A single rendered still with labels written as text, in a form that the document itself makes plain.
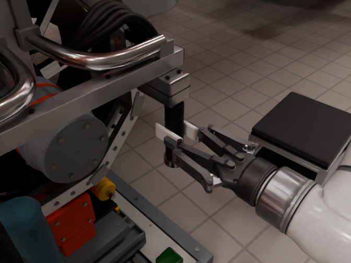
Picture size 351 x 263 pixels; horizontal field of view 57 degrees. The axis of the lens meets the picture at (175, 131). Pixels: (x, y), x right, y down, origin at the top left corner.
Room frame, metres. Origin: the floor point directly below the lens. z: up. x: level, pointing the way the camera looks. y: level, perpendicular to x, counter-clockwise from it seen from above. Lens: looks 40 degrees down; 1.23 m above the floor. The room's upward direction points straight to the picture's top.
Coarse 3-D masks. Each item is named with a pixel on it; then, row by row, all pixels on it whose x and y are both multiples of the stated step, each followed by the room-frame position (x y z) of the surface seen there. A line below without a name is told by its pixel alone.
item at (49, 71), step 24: (48, 0) 0.67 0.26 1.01; (72, 0) 0.70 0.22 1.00; (48, 24) 0.66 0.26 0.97; (72, 24) 0.82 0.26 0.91; (96, 48) 0.76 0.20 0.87; (48, 72) 0.64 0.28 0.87; (72, 72) 0.83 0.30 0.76; (96, 72) 0.76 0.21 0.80; (0, 168) 0.58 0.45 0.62; (24, 168) 0.56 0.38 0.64; (0, 192) 0.49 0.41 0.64
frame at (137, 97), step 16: (80, 0) 0.61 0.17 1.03; (96, 0) 0.62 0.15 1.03; (112, 0) 0.65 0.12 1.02; (112, 48) 0.70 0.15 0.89; (128, 96) 0.67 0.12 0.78; (144, 96) 0.69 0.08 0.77; (112, 112) 0.68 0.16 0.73; (128, 112) 0.66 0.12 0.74; (112, 128) 0.67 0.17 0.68; (128, 128) 0.65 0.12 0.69; (112, 144) 0.61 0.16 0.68; (112, 160) 0.61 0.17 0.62; (96, 176) 0.56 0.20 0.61; (32, 192) 0.50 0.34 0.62; (48, 192) 0.52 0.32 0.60; (64, 192) 0.50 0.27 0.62; (80, 192) 0.53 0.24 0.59; (48, 208) 0.47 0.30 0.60
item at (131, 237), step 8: (120, 216) 0.77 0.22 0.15; (128, 224) 0.72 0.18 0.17; (136, 224) 0.72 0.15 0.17; (136, 232) 0.70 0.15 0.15; (144, 232) 0.69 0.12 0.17; (128, 240) 0.67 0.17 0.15; (136, 240) 0.66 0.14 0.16; (144, 240) 0.68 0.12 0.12; (112, 248) 0.63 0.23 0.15; (120, 248) 0.63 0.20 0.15; (128, 248) 0.63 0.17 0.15; (136, 248) 0.65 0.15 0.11; (104, 256) 0.60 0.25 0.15; (112, 256) 0.60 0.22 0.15; (120, 256) 0.60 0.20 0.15; (128, 256) 0.63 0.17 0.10
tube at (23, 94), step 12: (0, 36) 0.48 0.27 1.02; (0, 48) 0.45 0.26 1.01; (0, 60) 0.43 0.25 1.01; (12, 60) 0.41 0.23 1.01; (12, 72) 0.39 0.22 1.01; (24, 72) 0.38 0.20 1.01; (24, 84) 0.35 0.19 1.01; (12, 96) 0.32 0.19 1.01; (24, 96) 0.33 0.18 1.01; (0, 108) 0.30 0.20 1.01; (12, 108) 0.31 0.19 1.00; (0, 120) 0.30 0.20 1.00
